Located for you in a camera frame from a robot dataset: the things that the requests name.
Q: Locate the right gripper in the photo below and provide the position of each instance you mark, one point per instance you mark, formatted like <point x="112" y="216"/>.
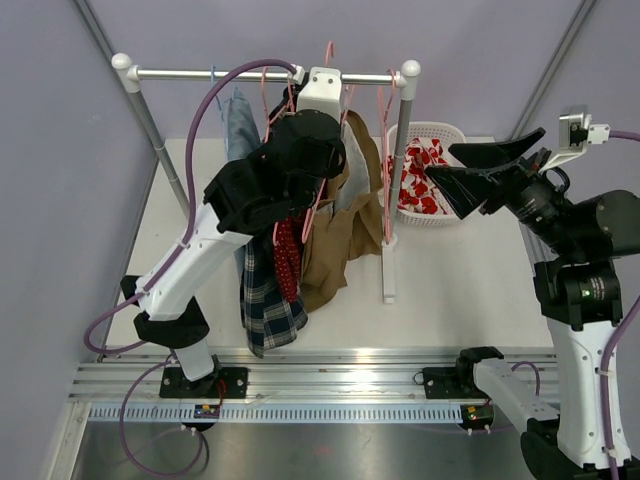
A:
<point x="489" y="175"/>

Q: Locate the red poppy print skirt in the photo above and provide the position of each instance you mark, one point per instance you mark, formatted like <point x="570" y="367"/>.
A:
<point x="418" y="193"/>

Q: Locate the brown tan skirt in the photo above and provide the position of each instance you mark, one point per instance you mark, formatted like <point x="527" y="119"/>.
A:
<point x="347" y="224"/>

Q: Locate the red polka dot skirt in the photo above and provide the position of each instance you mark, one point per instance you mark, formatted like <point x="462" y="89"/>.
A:
<point x="287" y="256"/>

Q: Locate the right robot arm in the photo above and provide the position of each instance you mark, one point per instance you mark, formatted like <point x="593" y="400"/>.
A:
<point x="580" y="296"/>

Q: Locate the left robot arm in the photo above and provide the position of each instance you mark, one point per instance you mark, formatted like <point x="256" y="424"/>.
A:
<point x="467" y="285"/>

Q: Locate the light blue denim skirt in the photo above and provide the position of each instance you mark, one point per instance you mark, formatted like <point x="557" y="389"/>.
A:
<point x="242" y="136"/>

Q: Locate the dark plaid skirt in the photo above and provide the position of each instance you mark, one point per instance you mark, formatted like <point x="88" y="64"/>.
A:
<point x="269" y="320"/>

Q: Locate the silver white clothes rack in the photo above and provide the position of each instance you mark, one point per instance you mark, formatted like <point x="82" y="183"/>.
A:
<point x="276" y="181"/>

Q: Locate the right circuit board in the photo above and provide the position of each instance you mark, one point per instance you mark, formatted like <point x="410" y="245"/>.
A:
<point x="477" y="414"/>

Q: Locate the circuit board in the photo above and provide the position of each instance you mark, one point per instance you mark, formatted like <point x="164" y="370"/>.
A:
<point x="206" y="411"/>
<point x="477" y="414"/>

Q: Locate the left circuit board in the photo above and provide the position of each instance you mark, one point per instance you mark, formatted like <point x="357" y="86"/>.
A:
<point x="206" y="411"/>

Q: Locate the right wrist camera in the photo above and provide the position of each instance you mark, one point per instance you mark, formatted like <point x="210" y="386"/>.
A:
<point x="577" y="132"/>

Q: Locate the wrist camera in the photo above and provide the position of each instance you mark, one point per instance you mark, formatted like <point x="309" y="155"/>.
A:
<point x="321" y="90"/>
<point x="577" y="132"/>

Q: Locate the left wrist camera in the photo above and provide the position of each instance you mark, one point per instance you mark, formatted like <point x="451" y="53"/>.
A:
<point x="321" y="90"/>

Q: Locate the blue wire hanger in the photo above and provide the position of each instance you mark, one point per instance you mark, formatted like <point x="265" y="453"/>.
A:
<point x="215" y="99"/>

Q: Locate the aluminium mounting rail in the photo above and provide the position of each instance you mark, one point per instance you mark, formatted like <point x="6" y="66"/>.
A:
<point x="316" y="386"/>

